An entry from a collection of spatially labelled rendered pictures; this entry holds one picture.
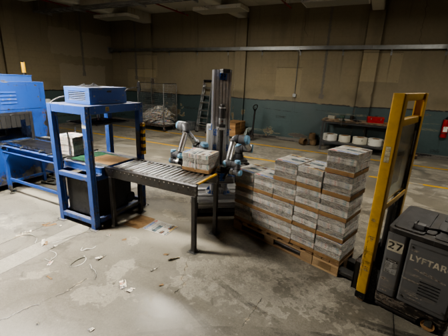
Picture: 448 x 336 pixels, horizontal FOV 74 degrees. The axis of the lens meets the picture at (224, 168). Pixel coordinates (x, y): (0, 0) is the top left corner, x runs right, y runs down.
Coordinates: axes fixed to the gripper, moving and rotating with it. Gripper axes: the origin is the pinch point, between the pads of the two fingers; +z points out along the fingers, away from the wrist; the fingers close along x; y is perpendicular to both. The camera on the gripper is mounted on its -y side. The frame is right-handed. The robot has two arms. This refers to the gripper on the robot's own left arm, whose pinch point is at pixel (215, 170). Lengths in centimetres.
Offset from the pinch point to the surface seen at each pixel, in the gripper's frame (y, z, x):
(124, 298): -78, 6, 159
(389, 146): 66, -182, 57
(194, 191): -5, -9, 66
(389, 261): -30, -198, 60
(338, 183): 20, -147, 27
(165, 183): -2, 30, 65
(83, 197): -43, 154, 76
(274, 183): -1, -78, 4
